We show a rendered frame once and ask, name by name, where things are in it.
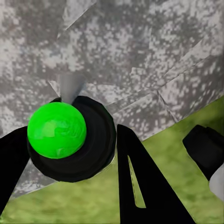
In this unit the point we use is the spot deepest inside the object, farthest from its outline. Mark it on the insectifuge atomizer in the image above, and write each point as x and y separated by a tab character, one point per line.
73	138

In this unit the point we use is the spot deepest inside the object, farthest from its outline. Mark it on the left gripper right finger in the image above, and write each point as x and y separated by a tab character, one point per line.
162	204

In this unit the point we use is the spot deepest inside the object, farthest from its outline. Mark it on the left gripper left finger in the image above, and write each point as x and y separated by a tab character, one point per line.
14	157

